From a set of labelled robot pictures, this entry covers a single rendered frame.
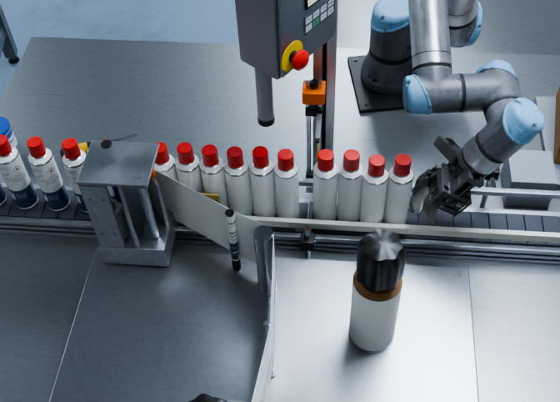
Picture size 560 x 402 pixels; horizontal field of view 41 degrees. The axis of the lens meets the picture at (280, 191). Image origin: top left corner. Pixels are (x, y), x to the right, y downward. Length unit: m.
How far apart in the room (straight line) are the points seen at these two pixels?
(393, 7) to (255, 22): 0.65
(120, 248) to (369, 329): 0.54
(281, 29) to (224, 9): 2.43
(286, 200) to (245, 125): 0.40
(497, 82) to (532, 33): 0.82
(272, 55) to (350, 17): 0.95
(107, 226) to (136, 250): 0.09
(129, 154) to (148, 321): 0.34
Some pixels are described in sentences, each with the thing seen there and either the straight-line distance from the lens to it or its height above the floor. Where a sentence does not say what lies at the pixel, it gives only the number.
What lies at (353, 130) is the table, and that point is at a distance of 1.93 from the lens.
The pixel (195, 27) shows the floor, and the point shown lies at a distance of 3.64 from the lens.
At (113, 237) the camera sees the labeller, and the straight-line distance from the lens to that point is 1.58.
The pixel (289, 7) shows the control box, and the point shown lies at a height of 1.43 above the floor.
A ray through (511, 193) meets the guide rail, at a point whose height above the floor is 0.96.
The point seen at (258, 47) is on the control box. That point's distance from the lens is 1.37.
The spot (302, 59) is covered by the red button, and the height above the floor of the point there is 1.33.
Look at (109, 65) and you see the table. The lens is 2.19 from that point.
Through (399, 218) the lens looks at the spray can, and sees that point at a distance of 1.63.
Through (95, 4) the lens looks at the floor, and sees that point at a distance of 3.90.
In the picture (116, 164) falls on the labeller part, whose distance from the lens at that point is 1.48.
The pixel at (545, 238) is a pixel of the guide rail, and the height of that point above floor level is 0.91.
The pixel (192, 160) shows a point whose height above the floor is 1.05.
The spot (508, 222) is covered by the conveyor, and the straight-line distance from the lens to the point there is 1.73.
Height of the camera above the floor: 2.20
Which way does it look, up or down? 50 degrees down
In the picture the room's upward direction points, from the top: 3 degrees counter-clockwise
